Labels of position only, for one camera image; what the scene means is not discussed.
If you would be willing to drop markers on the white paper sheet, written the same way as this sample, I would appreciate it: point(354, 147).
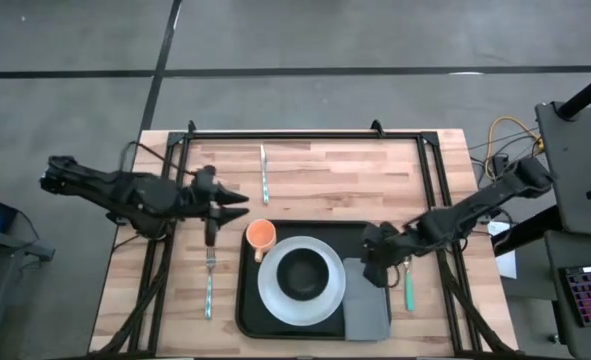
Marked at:
point(509, 265)

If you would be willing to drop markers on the black bowl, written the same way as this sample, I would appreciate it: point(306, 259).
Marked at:
point(302, 275)

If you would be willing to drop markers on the black plastic tray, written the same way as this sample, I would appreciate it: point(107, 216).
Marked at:
point(252, 310)

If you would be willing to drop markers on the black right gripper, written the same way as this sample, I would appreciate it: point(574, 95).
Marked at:
point(377, 245)

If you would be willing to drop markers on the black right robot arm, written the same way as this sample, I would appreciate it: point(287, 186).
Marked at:
point(475, 205)

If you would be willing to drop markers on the black pole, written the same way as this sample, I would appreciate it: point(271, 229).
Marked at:
point(587, 92)

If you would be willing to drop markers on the grey side stand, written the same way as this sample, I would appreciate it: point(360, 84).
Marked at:
point(30, 250)

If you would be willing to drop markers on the black power adapter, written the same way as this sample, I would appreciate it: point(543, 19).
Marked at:
point(499, 162)

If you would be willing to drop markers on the black support beam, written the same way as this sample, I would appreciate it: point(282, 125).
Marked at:
point(525, 232)

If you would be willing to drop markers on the grey napkin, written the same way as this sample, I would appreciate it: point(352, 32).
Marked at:
point(367, 310)

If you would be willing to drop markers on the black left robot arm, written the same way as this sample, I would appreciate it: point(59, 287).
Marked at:
point(100, 182)

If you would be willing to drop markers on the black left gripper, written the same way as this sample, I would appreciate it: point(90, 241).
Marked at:
point(206, 197)

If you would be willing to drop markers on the white round plate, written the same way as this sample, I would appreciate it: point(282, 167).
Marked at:
point(275, 295)

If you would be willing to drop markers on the black desk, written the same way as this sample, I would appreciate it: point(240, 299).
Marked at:
point(575, 165)

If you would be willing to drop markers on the grey keyboard table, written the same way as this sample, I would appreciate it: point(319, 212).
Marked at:
point(555, 300)

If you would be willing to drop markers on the orange mug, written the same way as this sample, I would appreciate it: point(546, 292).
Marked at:
point(261, 232)

